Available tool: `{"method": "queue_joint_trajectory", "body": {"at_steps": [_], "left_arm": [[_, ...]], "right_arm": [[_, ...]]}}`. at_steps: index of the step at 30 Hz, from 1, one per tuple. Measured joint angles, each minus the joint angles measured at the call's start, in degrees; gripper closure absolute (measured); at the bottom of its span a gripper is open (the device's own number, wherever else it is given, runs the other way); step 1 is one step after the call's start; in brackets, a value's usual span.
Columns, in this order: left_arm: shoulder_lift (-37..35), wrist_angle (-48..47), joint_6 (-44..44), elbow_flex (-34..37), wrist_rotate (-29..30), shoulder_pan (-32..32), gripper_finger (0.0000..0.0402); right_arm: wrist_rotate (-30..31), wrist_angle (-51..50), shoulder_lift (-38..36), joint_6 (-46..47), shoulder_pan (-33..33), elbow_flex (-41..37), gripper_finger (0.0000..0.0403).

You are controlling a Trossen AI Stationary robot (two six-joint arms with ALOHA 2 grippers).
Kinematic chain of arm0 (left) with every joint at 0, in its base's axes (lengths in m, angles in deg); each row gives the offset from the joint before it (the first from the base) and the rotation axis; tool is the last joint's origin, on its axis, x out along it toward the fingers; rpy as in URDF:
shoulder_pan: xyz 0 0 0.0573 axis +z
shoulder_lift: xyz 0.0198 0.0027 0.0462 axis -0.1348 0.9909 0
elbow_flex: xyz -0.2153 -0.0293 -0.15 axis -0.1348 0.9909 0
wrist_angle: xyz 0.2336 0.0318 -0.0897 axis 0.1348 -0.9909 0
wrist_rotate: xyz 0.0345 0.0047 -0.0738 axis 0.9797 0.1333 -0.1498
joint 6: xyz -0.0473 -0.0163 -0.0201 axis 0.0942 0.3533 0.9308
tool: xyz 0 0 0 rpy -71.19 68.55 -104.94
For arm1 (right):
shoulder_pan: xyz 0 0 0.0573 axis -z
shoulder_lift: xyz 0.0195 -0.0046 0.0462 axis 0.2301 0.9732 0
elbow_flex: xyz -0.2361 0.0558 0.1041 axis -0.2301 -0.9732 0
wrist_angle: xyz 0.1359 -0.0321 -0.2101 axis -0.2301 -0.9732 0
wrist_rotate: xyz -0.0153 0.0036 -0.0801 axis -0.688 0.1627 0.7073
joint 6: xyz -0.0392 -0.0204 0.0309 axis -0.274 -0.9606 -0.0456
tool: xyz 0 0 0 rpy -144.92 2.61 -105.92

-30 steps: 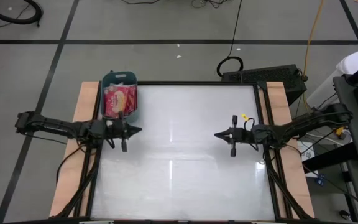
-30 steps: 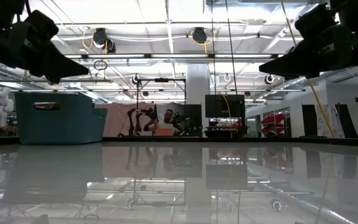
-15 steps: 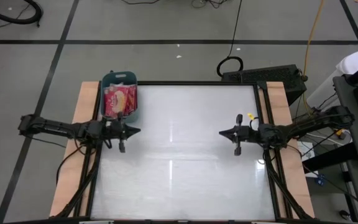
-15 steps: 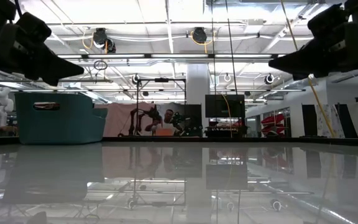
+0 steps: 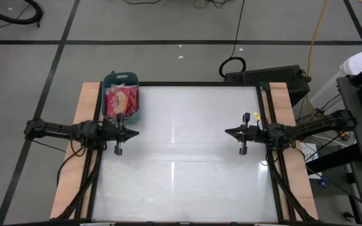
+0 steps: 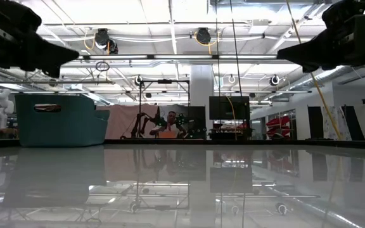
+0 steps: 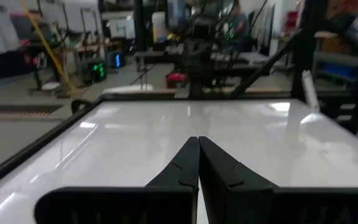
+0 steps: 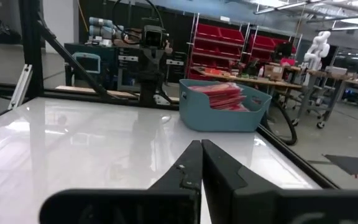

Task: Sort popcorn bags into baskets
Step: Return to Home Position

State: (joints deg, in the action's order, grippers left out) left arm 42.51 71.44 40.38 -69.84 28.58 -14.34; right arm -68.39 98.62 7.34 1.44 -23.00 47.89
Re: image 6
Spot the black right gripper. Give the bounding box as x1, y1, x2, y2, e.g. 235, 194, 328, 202
276, 0, 365, 73

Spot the red microwave popcorn bag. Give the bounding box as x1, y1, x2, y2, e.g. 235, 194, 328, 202
34, 104, 61, 113

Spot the teal plastic basket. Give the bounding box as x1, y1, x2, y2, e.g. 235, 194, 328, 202
14, 94, 110, 148

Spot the black standing panel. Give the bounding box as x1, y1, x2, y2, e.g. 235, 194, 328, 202
307, 106, 324, 140
342, 105, 365, 141

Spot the red storage shelf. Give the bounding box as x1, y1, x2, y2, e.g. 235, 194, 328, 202
266, 115, 293, 139

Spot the white marbled panel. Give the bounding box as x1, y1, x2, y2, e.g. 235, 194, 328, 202
323, 106, 352, 141

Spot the pink partition panel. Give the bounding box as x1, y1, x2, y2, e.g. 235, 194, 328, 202
96, 103, 158, 140

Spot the black monitor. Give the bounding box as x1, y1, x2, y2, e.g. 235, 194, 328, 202
209, 96, 250, 120

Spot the cluttered black table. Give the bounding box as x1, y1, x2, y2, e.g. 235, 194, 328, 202
208, 122, 253, 142

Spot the black partition panel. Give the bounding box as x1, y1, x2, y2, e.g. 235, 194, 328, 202
187, 106, 207, 139

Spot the person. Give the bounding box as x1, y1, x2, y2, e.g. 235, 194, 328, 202
150, 110, 186, 139

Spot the grey partition panel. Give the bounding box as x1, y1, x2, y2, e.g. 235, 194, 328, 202
158, 104, 190, 134

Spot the orange box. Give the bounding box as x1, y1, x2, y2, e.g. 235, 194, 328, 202
158, 131, 179, 139

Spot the silver ventilation duct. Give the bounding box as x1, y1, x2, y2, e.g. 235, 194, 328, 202
288, 65, 354, 92

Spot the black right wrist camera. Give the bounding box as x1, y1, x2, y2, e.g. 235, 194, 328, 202
321, 0, 365, 31

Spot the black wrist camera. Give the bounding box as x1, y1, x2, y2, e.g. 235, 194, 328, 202
321, 0, 365, 31
0, 0, 43, 34

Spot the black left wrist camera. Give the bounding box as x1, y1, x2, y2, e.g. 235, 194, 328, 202
0, 0, 43, 34

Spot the black hanging cable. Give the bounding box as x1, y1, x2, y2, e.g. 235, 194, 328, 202
214, 0, 221, 96
229, 0, 243, 98

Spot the black lab rig frame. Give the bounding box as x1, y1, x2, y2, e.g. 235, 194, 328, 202
139, 79, 190, 140

